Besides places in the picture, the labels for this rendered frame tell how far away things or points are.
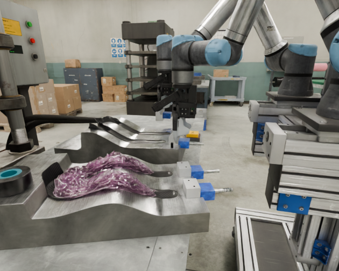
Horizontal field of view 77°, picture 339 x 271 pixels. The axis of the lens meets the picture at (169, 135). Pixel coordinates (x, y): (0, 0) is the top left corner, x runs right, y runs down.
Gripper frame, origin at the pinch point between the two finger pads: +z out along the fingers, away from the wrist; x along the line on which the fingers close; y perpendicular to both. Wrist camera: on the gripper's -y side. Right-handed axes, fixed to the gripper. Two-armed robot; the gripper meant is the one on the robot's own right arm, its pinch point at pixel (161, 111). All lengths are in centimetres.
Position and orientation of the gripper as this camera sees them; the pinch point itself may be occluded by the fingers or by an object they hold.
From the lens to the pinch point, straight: 109.9
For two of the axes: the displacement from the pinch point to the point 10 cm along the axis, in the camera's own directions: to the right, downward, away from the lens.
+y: 9.8, 0.5, -1.8
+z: 0.0, 9.5, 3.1
